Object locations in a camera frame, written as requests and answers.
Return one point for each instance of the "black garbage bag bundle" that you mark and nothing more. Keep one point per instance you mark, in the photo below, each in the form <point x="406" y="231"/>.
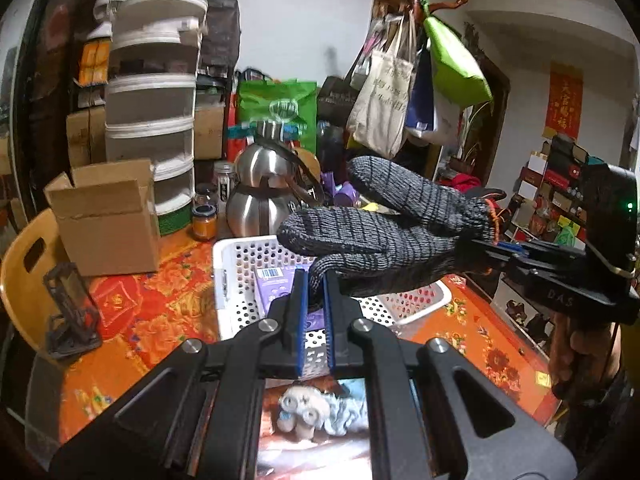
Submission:
<point x="220" y="45"/>

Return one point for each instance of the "white printed plastic package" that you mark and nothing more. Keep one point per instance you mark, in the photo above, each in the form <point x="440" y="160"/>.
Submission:
<point x="280" y="457"/>

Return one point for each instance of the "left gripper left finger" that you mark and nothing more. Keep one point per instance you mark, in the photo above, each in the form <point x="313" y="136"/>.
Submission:
<point x="196" y="415"/>

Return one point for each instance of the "red floral tablecloth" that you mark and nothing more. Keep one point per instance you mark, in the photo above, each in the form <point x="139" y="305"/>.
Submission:
<point x="206" y="290"/>

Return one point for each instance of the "black folding phone stand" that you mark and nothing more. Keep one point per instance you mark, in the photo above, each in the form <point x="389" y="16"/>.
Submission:
<point x="73" y="329"/>

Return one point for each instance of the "orange glass jar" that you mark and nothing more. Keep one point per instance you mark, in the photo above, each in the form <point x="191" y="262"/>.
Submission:
<point x="204" y="221"/>

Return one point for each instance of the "beige canvas tote bag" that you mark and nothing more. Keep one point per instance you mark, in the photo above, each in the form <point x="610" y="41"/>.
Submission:
<point x="377" y="120"/>

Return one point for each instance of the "red black striped jacket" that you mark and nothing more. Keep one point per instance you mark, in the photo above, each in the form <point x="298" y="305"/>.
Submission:
<point x="472" y="187"/>

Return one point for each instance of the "white blue hanging bag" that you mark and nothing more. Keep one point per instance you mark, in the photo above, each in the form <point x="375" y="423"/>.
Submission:
<point x="431" y="118"/>

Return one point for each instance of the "yellow wooden chair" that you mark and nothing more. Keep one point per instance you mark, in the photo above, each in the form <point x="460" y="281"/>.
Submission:
<point x="35" y="252"/>

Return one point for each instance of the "open cardboard box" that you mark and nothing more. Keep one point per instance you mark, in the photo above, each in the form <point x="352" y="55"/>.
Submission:
<point x="106" y="217"/>

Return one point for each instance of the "light blue mask pack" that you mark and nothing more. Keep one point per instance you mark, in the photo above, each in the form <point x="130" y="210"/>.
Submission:
<point x="348" y="412"/>

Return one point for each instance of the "stainless steel gourd kettle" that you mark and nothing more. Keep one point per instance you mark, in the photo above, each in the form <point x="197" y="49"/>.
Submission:
<point x="273" y="182"/>

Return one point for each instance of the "stacked mesh food cover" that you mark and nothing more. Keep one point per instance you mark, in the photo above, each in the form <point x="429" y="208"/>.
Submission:
<point x="150" y="97"/>

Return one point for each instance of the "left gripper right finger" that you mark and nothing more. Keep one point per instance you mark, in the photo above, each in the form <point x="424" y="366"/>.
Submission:
<point x="432" y="413"/>

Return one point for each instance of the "purple plastic cup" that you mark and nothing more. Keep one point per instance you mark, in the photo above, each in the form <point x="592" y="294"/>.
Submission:
<point x="342" y="195"/>

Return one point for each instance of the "purple tissue pack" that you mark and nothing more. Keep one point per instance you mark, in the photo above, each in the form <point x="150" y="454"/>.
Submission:
<point x="273" y="283"/>

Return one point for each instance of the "grey knit work gloves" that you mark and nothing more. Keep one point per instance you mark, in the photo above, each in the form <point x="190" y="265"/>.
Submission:
<point x="427" y="232"/>

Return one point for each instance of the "lime green hanging bag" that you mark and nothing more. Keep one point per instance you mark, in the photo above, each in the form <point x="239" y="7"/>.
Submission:
<point x="456" y="74"/>

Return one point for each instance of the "green shopping bag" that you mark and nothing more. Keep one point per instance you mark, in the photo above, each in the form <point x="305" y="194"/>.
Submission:
<point x="287" y="102"/>

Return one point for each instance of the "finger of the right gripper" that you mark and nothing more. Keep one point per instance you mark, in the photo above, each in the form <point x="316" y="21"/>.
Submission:
<point x="481" y="256"/>

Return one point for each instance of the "person's right hand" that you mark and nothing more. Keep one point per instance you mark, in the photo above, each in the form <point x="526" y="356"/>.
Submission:
<point x="583" y="363"/>

